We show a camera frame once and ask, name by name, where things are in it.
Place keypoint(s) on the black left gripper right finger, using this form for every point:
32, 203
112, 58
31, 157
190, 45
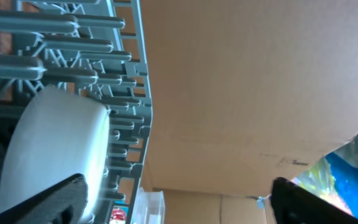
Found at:
292, 204

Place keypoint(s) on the grey plastic dish rack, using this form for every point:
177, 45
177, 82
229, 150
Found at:
93, 49

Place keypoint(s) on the teal plastic tray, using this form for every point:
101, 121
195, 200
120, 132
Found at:
121, 203

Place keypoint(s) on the grey white bowl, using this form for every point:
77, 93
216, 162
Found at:
59, 134

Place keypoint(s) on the red snack wrapper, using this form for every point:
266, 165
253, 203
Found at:
118, 216

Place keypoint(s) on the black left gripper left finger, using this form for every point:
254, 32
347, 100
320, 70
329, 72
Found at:
62, 203

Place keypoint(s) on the clear plastic bin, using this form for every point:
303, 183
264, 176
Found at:
149, 208

